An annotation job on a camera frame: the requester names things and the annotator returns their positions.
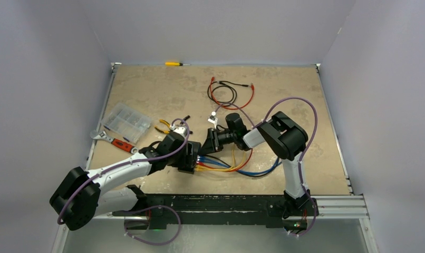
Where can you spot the clear plastic parts box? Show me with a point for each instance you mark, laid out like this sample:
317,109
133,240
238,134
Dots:
127,122

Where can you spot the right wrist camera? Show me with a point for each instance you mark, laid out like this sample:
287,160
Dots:
213,119

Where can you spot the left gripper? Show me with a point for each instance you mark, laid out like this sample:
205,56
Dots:
182,160

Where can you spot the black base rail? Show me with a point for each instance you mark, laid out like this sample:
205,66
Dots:
271,211

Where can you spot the aluminium table frame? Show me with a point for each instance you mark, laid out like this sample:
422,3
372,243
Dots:
187,95

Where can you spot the black network switch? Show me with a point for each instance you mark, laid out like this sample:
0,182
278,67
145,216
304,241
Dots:
188,157

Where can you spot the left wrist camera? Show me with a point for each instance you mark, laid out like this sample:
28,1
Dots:
180,129

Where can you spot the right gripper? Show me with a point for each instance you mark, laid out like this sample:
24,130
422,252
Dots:
211,144

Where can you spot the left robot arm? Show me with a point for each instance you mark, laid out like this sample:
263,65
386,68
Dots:
83,195

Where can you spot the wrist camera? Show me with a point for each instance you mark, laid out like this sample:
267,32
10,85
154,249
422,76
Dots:
213,119
180,129

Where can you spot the yellow screwdriver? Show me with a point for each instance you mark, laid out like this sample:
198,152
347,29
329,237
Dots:
176,64

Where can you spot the red handled adjustable wrench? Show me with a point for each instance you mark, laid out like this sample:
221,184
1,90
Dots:
102,135

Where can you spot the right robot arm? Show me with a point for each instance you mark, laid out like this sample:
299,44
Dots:
285,138

